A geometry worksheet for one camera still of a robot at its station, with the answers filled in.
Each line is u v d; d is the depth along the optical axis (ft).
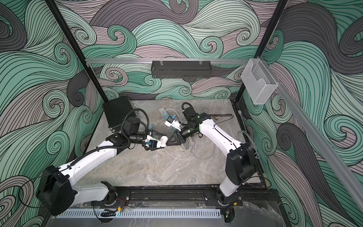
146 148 2.18
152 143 1.94
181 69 3.15
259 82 2.38
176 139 2.16
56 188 1.30
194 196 2.46
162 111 3.62
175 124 2.27
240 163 1.42
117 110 3.85
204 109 3.73
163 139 2.33
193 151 2.93
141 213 2.29
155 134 2.21
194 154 2.89
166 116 3.31
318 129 1.76
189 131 2.19
